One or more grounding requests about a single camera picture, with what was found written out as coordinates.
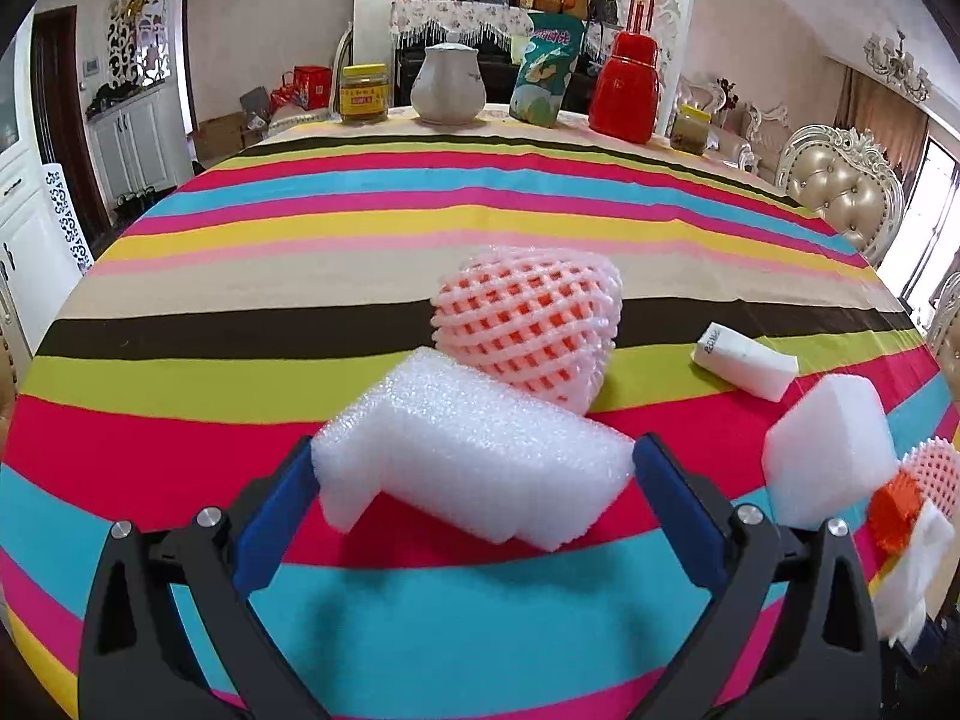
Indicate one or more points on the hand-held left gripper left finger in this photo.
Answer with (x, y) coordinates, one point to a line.
(274, 525)

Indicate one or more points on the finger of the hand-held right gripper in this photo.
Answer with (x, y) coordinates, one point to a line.
(937, 637)

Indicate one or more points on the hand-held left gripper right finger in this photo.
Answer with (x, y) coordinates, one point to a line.
(679, 517)

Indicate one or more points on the white plastic bag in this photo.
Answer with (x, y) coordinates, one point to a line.
(911, 577)

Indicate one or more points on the large white foam block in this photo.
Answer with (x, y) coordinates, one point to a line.
(465, 450)

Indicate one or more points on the orange foam fruit net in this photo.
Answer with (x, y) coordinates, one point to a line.
(896, 517)

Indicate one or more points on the thick white foam block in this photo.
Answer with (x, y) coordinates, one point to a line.
(825, 450)

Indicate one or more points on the pink foam fruit net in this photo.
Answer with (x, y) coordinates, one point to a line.
(937, 472)

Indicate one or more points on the small white foam block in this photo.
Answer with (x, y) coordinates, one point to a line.
(742, 360)

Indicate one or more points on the fruit in pink foam net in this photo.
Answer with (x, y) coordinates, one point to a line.
(525, 315)

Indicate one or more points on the white patterned board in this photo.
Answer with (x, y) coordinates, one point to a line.
(67, 217)

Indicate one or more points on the striped colourful tablecloth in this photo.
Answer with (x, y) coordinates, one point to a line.
(450, 187)

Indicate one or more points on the small yellow-lid jar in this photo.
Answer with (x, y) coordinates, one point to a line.
(690, 133)

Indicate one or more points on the brown cardboard box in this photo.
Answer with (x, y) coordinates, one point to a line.
(219, 136)

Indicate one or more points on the white low cabinet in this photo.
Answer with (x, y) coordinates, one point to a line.
(139, 142)

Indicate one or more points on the small red gift box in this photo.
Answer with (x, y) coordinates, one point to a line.
(283, 99)

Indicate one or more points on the red thermos jug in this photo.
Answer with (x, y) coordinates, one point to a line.
(624, 94)

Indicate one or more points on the yellow-label glass jar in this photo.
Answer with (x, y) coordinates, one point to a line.
(364, 96)

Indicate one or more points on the large red gift box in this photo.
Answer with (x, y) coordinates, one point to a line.
(311, 88)

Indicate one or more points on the brown curtain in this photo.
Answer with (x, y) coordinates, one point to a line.
(874, 116)

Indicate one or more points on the green snack bag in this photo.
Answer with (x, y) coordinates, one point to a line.
(546, 71)

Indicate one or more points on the white ceramic teapot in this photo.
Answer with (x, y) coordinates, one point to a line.
(446, 86)

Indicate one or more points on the black piano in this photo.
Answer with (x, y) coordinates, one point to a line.
(495, 71)

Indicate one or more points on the crystal chandelier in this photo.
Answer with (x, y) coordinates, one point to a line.
(896, 67)

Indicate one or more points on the dark handbag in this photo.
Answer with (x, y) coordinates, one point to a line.
(600, 6)

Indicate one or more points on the floral lace piano cover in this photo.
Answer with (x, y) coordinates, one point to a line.
(450, 19)

